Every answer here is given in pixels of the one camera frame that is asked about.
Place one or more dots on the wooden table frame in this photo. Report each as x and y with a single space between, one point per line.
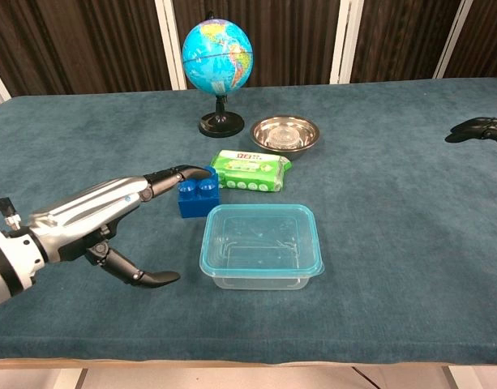
232 363

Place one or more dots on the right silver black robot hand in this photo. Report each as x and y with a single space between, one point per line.
487 127

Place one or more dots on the blue toy building block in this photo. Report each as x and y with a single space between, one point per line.
197 200

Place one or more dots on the glass bowl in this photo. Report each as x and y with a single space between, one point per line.
309 139

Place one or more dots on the teal plastic lid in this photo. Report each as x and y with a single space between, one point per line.
215 243

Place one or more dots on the green wet wipes pack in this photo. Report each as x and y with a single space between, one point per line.
252 172

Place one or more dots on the blue globe on black stand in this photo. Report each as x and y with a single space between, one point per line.
215 56

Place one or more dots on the clear plastic container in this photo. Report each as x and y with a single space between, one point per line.
256 283

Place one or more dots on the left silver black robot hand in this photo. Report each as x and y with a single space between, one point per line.
82 210

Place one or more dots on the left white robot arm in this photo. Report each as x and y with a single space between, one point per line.
9 263

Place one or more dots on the clear glass dish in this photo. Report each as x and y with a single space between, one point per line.
284 137

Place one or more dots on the teal table cloth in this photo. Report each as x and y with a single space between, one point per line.
394 243

